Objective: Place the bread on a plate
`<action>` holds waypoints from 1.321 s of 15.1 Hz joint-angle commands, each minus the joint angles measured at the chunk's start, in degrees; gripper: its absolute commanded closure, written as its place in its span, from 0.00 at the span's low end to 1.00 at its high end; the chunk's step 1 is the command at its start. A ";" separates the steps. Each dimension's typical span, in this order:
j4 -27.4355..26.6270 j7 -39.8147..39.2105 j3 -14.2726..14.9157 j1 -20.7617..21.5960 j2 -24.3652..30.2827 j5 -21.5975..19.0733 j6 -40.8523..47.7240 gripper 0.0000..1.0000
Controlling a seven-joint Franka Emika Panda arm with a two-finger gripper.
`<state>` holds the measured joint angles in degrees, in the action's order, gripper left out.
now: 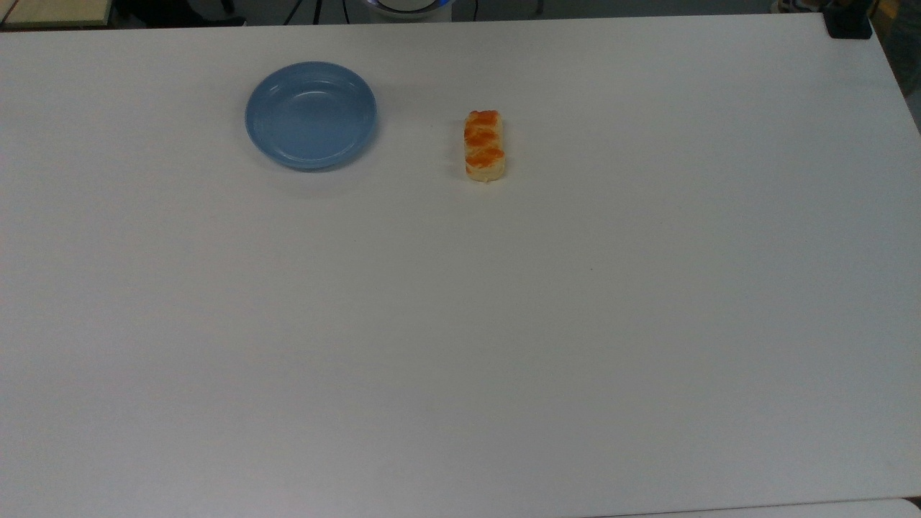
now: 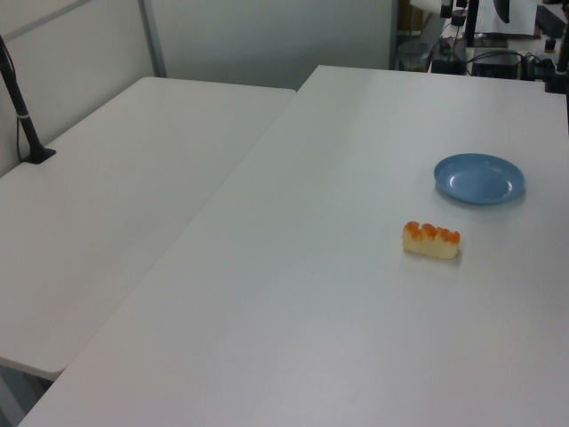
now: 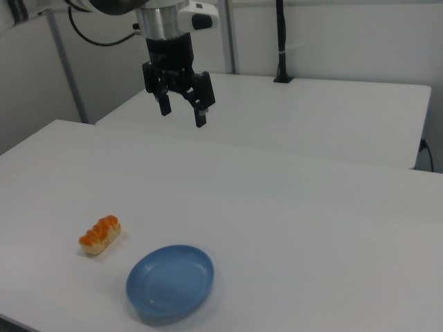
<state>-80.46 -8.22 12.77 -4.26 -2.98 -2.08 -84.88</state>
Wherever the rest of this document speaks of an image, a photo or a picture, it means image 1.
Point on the orange glazed bread loaf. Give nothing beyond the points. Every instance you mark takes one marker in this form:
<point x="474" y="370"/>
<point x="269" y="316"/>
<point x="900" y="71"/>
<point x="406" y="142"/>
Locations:
<point x="483" y="147"/>

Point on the blue round plate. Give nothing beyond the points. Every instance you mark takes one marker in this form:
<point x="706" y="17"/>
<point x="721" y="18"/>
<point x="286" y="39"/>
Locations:
<point x="309" y="119"/>

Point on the black clamp block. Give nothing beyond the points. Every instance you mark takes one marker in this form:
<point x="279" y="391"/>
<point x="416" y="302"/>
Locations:
<point x="849" y="21"/>

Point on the light wooden table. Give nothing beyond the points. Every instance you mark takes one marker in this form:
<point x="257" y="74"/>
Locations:
<point x="50" y="11"/>

